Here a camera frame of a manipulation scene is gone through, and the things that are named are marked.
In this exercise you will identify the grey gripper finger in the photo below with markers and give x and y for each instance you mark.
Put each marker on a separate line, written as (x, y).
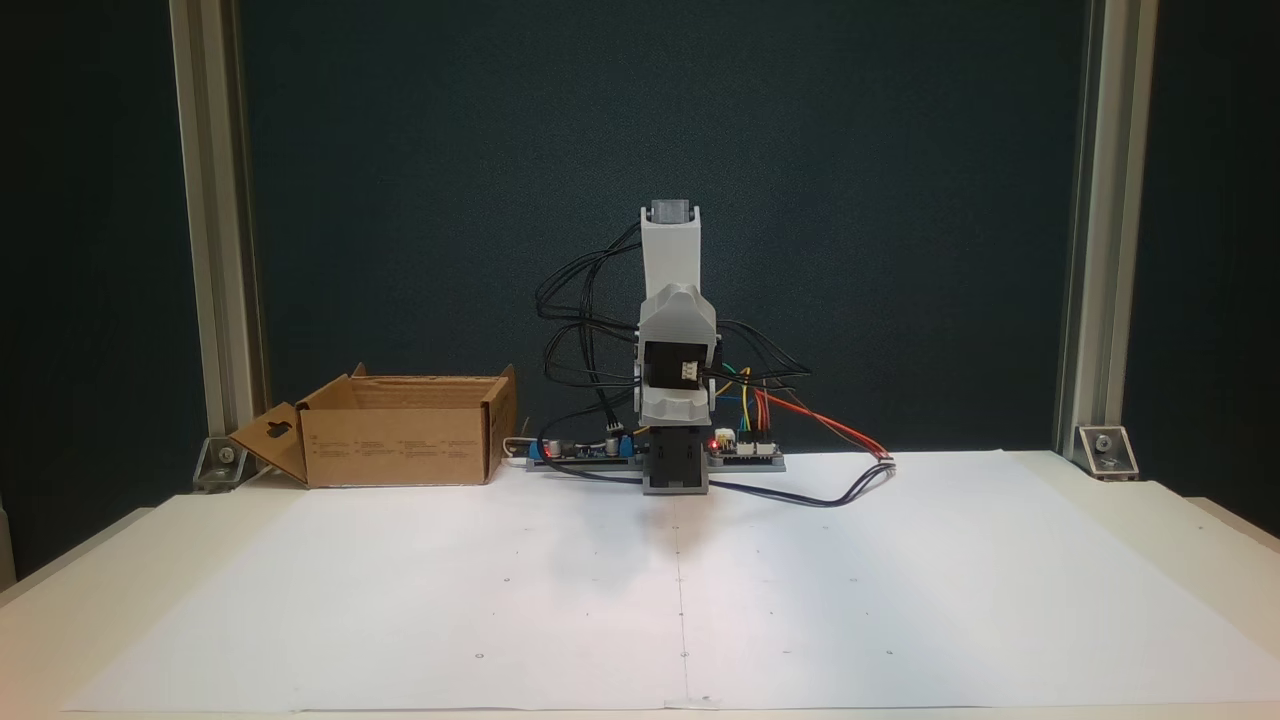
(662, 315)
(698, 315)

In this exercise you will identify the blue circuit board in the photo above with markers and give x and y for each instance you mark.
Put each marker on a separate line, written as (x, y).
(585, 452)

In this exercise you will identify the metal corner bracket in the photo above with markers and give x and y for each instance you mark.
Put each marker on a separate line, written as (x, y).
(222, 462)
(1105, 452)

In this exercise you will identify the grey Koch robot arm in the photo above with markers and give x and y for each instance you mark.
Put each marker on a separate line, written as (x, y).
(670, 250)

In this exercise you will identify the aluminium frame post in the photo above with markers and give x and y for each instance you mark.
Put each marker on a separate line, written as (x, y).
(1105, 250)
(215, 250)

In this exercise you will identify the brown cardboard box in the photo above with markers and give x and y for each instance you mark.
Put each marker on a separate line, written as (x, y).
(390, 450)

